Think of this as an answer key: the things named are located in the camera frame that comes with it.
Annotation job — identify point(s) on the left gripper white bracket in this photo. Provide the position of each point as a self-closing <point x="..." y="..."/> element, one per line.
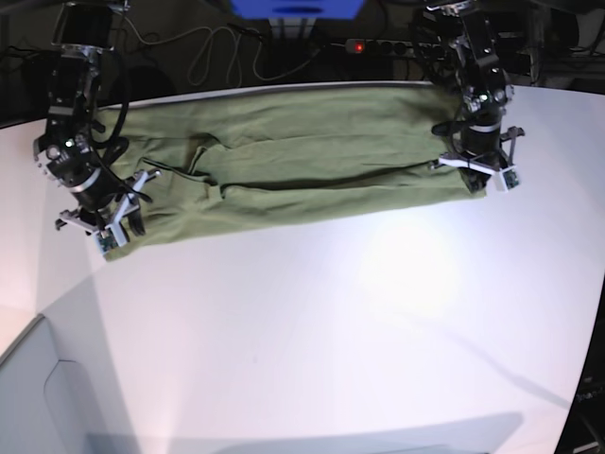
<point x="479" y="152"/>

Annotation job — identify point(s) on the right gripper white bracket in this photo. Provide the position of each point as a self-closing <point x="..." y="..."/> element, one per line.
<point x="103" y="203"/>

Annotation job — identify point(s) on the green T-shirt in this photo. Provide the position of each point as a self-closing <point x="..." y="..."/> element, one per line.
<point x="232" y="164"/>

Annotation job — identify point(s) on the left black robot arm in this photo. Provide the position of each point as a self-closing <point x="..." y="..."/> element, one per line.
<point x="453" y="43"/>

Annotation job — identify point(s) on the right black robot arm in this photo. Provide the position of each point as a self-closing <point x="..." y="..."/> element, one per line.
<point x="68" y="152"/>

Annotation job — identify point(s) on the black power strip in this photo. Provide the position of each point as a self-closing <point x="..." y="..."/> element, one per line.
<point x="393" y="49"/>

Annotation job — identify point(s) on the blue box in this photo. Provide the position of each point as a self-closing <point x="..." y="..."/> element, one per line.
<point x="322" y="9"/>

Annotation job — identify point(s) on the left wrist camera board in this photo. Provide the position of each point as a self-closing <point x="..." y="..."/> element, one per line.
<point x="506" y="179"/>

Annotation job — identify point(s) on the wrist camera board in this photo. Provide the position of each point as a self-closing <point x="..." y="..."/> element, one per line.
<point x="506" y="179"/>
<point x="108" y="240"/>

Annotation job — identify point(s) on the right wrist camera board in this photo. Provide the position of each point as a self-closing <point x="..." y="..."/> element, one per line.
<point x="108" y="240"/>

